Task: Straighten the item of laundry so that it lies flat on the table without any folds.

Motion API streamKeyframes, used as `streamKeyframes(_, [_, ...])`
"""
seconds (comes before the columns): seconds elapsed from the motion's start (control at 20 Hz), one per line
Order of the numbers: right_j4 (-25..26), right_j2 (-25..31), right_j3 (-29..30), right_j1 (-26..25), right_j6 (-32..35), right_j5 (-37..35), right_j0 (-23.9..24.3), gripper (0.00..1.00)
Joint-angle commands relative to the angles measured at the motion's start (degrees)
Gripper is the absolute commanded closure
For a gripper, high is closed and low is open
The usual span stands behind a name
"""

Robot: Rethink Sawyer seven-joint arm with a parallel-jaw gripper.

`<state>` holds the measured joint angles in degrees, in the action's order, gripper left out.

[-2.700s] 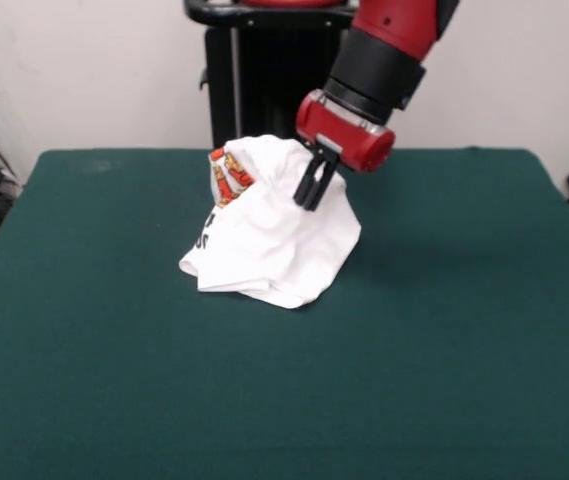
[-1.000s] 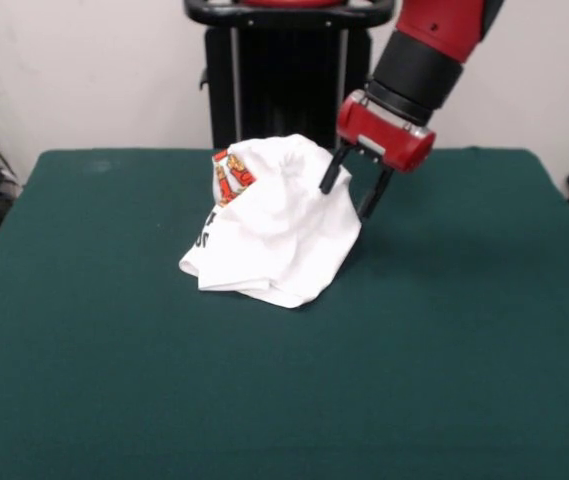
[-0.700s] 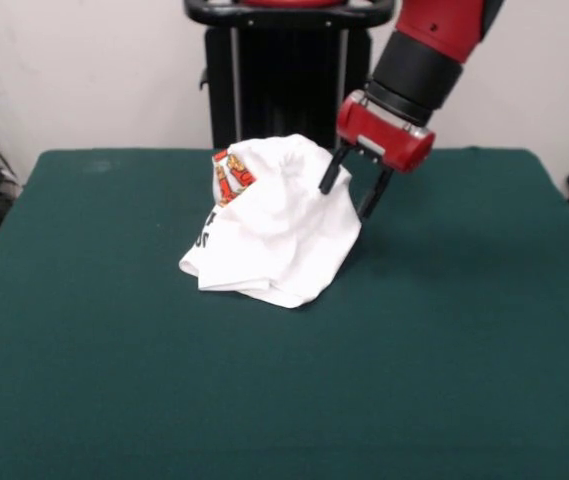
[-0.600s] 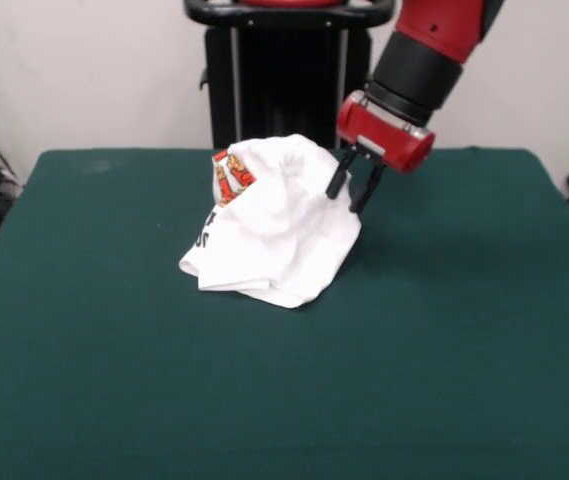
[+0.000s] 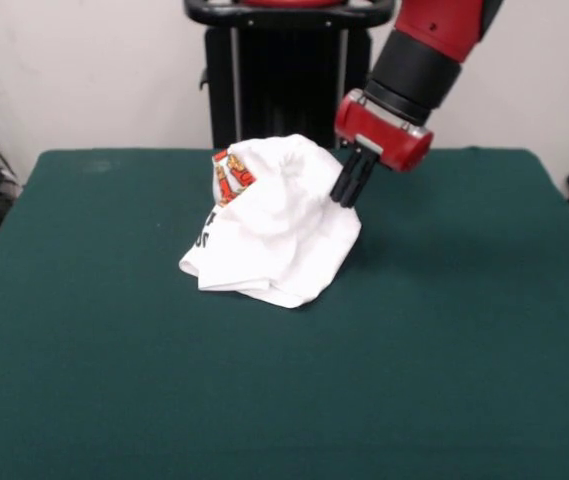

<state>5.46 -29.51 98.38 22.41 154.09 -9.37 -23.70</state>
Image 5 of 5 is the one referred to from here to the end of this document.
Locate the white printed T-shirt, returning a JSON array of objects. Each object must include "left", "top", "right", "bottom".
[{"left": 178, "top": 133, "right": 363, "bottom": 310}]

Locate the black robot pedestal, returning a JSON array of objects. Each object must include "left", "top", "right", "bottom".
[{"left": 183, "top": 0, "right": 396, "bottom": 150}]

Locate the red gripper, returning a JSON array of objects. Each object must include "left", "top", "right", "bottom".
[{"left": 329, "top": 89, "right": 436, "bottom": 209}]

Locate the dark green table cloth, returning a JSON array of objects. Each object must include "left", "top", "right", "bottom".
[{"left": 0, "top": 146, "right": 569, "bottom": 480}]

